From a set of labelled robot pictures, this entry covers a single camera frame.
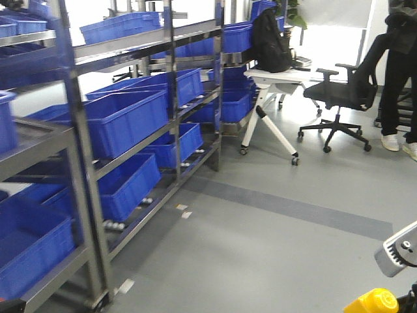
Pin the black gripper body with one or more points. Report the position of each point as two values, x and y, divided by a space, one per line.
408 303

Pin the white folding table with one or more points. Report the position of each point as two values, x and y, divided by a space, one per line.
278 86

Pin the yellow toy block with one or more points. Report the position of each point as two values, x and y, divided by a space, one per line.
378 300

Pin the large blue shelf bin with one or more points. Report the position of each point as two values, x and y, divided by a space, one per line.
119 121

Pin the green potted plant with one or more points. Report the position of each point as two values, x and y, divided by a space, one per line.
290 11

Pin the black office chair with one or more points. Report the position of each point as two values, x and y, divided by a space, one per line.
358 93

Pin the steel bin shelving rack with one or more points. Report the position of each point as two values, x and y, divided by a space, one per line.
110 199

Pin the person in dark clothes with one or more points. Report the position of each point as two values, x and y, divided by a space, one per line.
400 67

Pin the black backpack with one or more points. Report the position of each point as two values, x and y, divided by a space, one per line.
270 48

